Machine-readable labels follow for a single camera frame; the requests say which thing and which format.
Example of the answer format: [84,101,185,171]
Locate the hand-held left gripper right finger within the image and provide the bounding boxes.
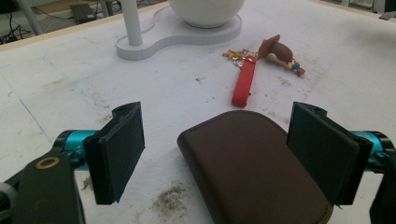
[286,101,396,207]

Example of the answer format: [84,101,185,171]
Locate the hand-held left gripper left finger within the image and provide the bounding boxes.
[52,101,147,206]

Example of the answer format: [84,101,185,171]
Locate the grey metal stand leg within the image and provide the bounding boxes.
[17,0,45,35]

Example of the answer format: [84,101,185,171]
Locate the black cables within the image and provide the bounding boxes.
[0,11,32,45]

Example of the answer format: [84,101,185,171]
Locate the red strap keychain with figure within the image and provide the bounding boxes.
[221,34,306,108]

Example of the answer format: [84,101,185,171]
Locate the white stand with round bowl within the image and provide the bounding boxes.
[115,0,247,62]

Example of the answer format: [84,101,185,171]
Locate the brown leather wallet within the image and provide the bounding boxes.
[177,109,334,224]

